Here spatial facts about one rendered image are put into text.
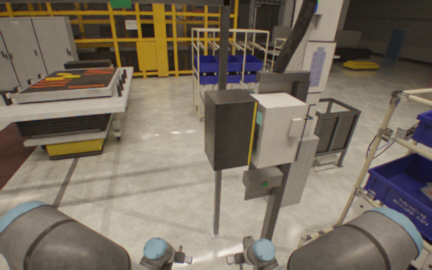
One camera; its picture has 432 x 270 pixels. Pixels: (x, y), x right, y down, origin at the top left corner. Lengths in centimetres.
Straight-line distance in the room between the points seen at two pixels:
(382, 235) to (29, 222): 65
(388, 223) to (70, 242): 59
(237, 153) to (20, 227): 68
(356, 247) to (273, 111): 54
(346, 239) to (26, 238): 57
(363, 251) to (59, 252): 52
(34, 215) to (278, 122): 78
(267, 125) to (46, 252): 73
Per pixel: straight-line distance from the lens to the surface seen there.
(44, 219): 52
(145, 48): 806
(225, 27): 138
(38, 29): 772
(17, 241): 53
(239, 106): 78
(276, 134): 90
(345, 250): 47
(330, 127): 314
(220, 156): 85
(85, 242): 47
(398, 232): 54
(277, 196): 138
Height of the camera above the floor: 190
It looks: 29 degrees down
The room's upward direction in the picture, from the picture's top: 2 degrees clockwise
